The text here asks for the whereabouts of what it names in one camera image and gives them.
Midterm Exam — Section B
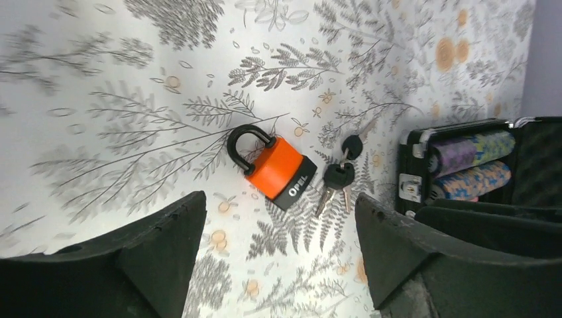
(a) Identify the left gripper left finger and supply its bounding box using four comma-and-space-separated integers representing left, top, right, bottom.
1, 191, 207, 317

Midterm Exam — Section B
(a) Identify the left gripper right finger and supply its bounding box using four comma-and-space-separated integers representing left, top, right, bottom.
355, 194, 561, 317

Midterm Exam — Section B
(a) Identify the black-head key bunch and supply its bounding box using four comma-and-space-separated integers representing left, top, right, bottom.
315, 119, 376, 218

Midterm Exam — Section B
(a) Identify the orange black padlock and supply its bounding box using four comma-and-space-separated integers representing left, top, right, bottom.
227, 124, 317, 211

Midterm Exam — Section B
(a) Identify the black poker chip case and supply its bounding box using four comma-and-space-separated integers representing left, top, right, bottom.
395, 116, 562, 260

